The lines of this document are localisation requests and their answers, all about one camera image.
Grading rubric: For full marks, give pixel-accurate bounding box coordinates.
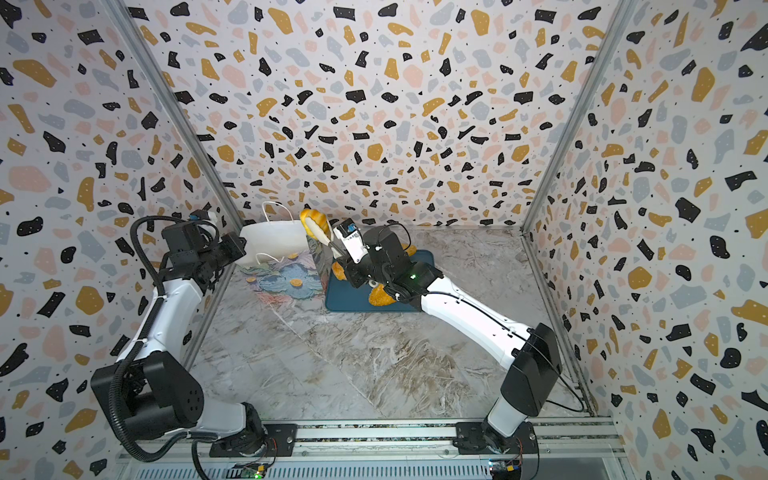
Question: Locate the large sesame oval loaf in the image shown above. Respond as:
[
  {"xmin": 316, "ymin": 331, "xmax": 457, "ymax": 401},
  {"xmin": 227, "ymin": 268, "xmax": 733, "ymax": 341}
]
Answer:
[{"xmin": 368, "ymin": 284, "xmax": 396, "ymax": 307}]

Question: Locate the striped croissant bread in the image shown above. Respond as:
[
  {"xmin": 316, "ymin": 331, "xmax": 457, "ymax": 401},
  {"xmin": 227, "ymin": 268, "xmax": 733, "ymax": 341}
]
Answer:
[{"xmin": 299, "ymin": 209, "xmax": 332, "ymax": 246}]

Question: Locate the floral paper bag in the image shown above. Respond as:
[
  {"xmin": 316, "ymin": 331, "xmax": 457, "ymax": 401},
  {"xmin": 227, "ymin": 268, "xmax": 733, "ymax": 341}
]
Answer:
[{"xmin": 236, "ymin": 201, "xmax": 333, "ymax": 304}]

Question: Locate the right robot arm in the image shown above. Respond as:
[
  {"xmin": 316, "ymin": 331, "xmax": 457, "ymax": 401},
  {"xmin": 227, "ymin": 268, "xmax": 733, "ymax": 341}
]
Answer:
[{"xmin": 330, "ymin": 219, "xmax": 562, "ymax": 453}]

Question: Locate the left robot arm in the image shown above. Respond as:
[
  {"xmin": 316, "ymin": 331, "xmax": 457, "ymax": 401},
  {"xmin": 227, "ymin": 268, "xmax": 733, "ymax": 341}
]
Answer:
[{"xmin": 91, "ymin": 210, "xmax": 268, "ymax": 463}]

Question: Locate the knotted flower bread roll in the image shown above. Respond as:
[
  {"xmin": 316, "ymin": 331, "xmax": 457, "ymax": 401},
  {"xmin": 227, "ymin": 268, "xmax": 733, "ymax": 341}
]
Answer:
[{"xmin": 332, "ymin": 262, "xmax": 347, "ymax": 281}]

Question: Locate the teal plastic tray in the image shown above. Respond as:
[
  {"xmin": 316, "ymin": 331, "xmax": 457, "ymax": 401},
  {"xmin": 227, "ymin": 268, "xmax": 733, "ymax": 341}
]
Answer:
[{"xmin": 325, "ymin": 253, "xmax": 437, "ymax": 313}]

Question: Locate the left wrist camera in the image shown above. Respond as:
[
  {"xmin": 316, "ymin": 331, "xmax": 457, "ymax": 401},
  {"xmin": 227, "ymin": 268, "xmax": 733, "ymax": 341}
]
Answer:
[{"xmin": 189, "ymin": 209, "xmax": 218, "ymax": 225}]

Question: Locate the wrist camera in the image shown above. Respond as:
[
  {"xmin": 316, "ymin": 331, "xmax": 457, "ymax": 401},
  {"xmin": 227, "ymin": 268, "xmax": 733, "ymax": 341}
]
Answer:
[
  {"xmin": 189, "ymin": 209, "xmax": 218, "ymax": 225},
  {"xmin": 333, "ymin": 219, "xmax": 368, "ymax": 263}
]

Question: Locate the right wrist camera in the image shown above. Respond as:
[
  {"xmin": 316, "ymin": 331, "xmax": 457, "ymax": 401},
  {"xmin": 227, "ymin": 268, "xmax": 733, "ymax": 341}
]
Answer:
[{"xmin": 333, "ymin": 219, "xmax": 368, "ymax": 263}]

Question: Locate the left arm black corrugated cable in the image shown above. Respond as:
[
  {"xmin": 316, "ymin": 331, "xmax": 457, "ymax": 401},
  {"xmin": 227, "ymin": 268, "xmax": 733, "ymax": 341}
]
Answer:
[{"xmin": 106, "ymin": 214, "xmax": 199, "ymax": 463}]

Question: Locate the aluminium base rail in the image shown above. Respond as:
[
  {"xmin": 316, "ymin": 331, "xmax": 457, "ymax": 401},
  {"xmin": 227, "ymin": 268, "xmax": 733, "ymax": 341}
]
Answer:
[{"xmin": 116, "ymin": 419, "xmax": 625, "ymax": 480}]

